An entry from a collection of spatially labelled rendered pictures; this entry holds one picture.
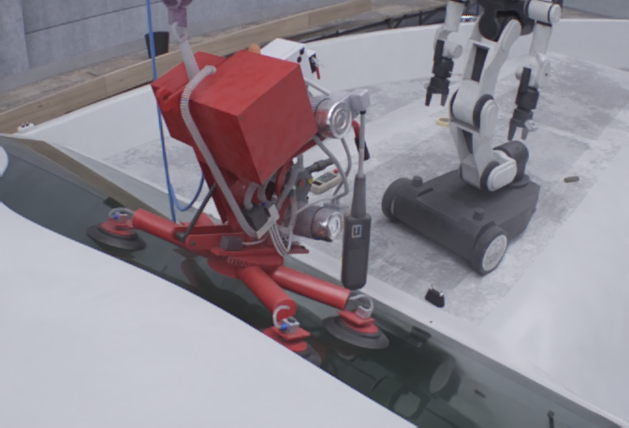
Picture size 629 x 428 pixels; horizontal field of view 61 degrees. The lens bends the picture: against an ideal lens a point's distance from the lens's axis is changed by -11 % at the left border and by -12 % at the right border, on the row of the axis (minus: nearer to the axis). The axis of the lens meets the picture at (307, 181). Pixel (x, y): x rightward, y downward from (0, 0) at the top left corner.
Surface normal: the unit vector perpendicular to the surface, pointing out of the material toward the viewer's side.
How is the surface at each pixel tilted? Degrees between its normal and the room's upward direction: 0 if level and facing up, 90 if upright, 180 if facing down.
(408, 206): 90
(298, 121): 90
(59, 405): 21
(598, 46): 90
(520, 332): 12
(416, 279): 0
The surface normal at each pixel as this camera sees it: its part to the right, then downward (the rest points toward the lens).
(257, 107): 0.75, 0.31
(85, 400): 0.27, -0.94
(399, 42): 0.46, 0.42
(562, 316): 0.27, -0.72
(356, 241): 0.23, 0.45
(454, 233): -0.80, 0.28
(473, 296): 0.00, -0.88
